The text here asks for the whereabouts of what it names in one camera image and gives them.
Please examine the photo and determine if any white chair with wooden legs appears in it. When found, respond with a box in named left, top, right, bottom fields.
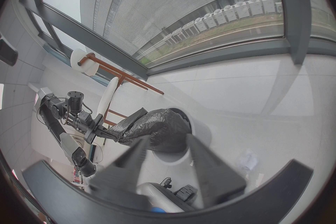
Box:
left=70, top=48, right=164, bottom=129

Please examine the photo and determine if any black plastic bag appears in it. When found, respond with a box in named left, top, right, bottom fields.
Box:
left=108, top=107, right=193, bottom=154

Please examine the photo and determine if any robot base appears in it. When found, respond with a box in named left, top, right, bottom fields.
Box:
left=136, top=177, right=198, bottom=214

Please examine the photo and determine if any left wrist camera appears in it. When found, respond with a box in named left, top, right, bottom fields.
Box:
left=78, top=111, right=93, bottom=124

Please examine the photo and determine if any window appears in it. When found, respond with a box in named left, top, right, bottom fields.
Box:
left=18, top=0, right=336, bottom=84

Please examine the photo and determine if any white paper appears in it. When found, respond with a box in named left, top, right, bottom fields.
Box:
left=236, top=149, right=260, bottom=171

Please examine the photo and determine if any white trash bin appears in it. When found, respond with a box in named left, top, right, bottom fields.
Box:
left=152, top=106, right=213, bottom=166

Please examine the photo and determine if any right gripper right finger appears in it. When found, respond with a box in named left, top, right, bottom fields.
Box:
left=185, top=134, right=247, bottom=209

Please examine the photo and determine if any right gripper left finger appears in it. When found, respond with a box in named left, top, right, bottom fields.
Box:
left=89, top=138, right=151, bottom=194

